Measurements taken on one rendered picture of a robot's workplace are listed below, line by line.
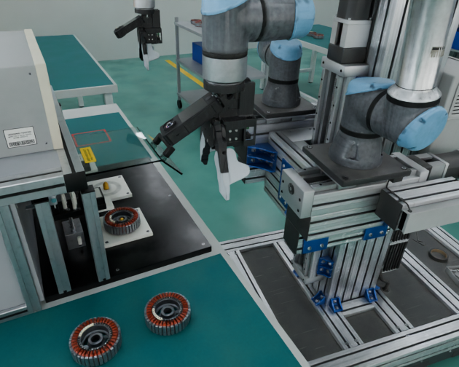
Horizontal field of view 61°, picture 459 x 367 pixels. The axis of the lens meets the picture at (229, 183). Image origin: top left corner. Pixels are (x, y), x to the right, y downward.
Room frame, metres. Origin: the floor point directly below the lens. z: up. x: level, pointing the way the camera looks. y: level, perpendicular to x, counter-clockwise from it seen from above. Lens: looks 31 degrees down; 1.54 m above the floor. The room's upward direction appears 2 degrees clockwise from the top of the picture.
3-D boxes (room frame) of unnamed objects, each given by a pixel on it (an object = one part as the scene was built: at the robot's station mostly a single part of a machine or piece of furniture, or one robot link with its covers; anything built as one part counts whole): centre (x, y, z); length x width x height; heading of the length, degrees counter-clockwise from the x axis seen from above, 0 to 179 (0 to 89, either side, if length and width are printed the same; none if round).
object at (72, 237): (0.91, 0.46, 0.80); 0.08 x 0.05 x 0.06; 28
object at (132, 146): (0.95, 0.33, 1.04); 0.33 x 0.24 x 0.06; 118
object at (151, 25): (1.50, 0.32, 1.29); 0.09 x 0.08 x 0.12; 110
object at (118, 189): (1.19, 0.45, 0.78); 0.15 x 0.15 x 0.01; 28
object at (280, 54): (1.48, -0.19, 1.20); 0.13 x 0.12 x 0.14; 12
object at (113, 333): (0.56, 0.29, 0.77); 0.11 x 0.11 x 0.04
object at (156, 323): (0.65, 0.14, 0.77); 0.11 x 0.11 x 0.04
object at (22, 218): (0.96, 0.62, 0.92); 0.66 x 0.01 x 0.30; 28
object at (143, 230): (0.98, 0.33, 0.78); 0.15 x 0.15 x 0.01; 28
